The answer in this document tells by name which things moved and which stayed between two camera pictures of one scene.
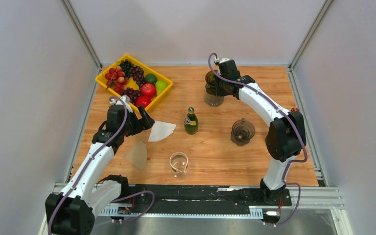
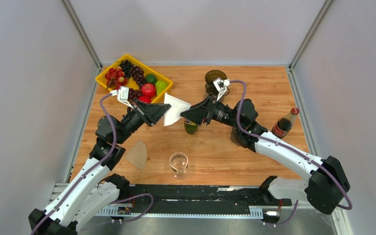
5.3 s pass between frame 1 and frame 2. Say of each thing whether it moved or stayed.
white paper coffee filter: moved
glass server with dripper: stayed
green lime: stayed
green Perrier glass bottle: stayed
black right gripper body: moved
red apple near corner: stayed
